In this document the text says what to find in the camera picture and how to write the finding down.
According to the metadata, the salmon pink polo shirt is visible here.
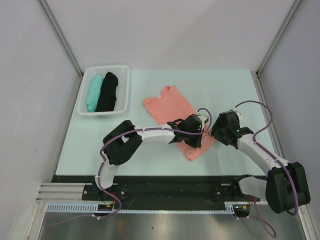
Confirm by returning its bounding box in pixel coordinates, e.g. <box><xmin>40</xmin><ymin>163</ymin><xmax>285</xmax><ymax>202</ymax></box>
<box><xmin>143</xmin><ymin>85</ymin><xmax>216</xmax><ymax>161</ymax></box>

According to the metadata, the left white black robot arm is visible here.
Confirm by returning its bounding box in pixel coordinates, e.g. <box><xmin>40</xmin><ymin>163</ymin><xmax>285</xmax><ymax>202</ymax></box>
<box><xmin>93</xmin><ymin>113</ymin><xmax>209</xmax><ymax>200</ymax></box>

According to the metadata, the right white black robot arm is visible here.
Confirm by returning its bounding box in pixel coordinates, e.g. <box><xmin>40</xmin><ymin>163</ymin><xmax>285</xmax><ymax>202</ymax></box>
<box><xmin>210</xmin><ymin>120</ymin><xmax>311</xmax><ymax>216</ymax></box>

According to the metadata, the white plastic basket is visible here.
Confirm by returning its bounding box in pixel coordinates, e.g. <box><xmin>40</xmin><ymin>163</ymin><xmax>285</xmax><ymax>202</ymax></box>
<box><xmin>77</xmin><ymin>64</ymin><xmax>130</xmax><ymax>117</ymax></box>

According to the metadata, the rolled black t shirt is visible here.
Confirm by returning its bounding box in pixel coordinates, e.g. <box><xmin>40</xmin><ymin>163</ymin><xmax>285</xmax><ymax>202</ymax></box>
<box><xmin>95</xmin><ymin>72</ymin><xmax>118</xmax><ymax>112</ymax></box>

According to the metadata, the rolled teal t shirt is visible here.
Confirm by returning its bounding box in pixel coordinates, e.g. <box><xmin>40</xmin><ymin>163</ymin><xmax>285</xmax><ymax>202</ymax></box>
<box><xmin>86</xmin><ymin>75</ymin><xmax>104</xmax><ymax>113</ymax></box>

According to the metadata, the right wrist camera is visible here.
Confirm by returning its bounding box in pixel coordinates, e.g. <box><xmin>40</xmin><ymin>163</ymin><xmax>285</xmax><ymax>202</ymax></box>
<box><xmin>218</xmin><ymin>108</ymin><xmax>243</xmax><ymax>133</ymax></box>

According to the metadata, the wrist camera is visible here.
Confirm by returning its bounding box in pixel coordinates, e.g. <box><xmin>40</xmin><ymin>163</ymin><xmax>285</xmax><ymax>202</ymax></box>
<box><xmin>218</xmin><ymin>108</ymin><xmax>243</xmax><ymax>133</ymax></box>
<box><xmin>196</xmin><ymin>112</ymin><xmax>210</xmax><ymax>126</ymax></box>

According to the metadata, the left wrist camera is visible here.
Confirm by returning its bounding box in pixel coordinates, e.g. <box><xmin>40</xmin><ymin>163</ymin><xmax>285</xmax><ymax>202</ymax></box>
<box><xmin>196</xmin><ymin>112</ymin><xmax>210</xmax><ymax>126</ymax></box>

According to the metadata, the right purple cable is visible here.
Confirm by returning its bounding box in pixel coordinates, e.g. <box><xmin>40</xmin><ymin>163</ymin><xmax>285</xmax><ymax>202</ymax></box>
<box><xmin>232</xmin><ymin>99</ymin><xmax>300</xmax><ymax>237</ymax></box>

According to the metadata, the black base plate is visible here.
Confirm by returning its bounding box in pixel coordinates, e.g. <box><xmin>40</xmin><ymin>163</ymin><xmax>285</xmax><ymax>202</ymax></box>
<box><xmin>51</xmin><ymin>175</ymin><xmax>267</xmax><ymax>209</ymax></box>

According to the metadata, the white slotted cable duct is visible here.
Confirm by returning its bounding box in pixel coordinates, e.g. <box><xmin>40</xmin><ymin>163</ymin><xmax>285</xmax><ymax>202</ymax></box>
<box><xmin>46</xmin><ymin>203</ymin><xmax>235</xmax><ymax>215</ymax></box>

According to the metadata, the right aluminium corner post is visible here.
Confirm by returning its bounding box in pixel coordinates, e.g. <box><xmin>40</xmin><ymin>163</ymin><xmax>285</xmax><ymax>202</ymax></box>
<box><xmin>255</xmin><ymin>0</ymin><xmax>304</xmax><ymax>78</ymax></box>

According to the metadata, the aluminium corner post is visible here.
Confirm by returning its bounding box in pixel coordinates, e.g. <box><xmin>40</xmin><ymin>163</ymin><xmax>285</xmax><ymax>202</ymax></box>
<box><xmin>37</xmin><ymin>0</ymin><xmax>84</xmax><ymax>78</ymax></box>
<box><xmin>255</xmin><ymin>0</ymin><xmax>304</xmax><ymax>78</ymax></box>

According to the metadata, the left aluminium corner post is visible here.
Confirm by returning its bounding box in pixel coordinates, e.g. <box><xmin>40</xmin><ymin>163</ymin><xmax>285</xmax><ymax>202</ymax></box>
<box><xmin>37</xmin><ymin>0</ymin><xmax>84</xmax><ymax>78</ymax></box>

